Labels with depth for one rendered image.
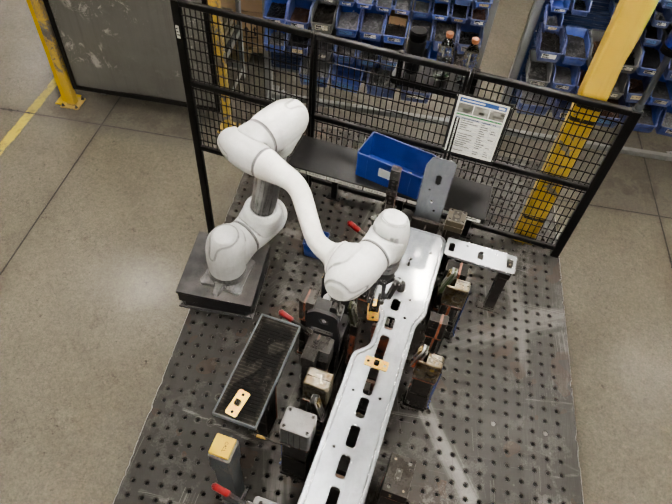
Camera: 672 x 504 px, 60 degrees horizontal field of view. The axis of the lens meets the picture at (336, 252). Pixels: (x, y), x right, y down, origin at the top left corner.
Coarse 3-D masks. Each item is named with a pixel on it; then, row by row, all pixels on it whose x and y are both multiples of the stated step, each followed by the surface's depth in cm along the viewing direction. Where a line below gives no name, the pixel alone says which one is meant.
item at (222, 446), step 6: (216, 438) 164; (222, 438) 164; (228, 438) 164; (216, 444) 163; (222, 444) 163; (228, 444) 163; (234, 444) 164; (210, 450) 162; (216, 450) 162; (222, 450) 162; (228, 450) 162; (222, 456) 161; (228, 456) 161
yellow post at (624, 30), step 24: (624, 0) 188; (648, 0) 185; (624, 24) 192; (600, 48) 204; (624, 48) 198; (600, 72) 207; (600, 96) 213; (576, 120) 224; (576, 144) 231; (552, 168) 243
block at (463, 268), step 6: (450, 264) 233; (456, 264) 233; (462, 264) 233; (462, 270) 231; (468, 270) 232; (444, 276) 234; (456, 276) 232; (462, 276) 230; (438, 294) 246; (432, 300) 255; (438, 300) 247; (438, 306) 250
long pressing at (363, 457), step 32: (416, 256) 232; (416, 288) 222; (384, 320) 212; (416, 320) 213; (352, 384) 195; (384, 384) 196; (352, 416) 188; (384, 416) 188; (320, 448) 180; (352, 448) 181; (320, 480) 174; (352, 480) 175
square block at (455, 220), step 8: (448, 216) 239; (456, 216) 239; (464, 216) 239; (448, 224) 239; (456, 224) 237; (464, 224) 237; (448, 232) 243; (456, 232) 241; (440, 264) 262; (440, 272) 263
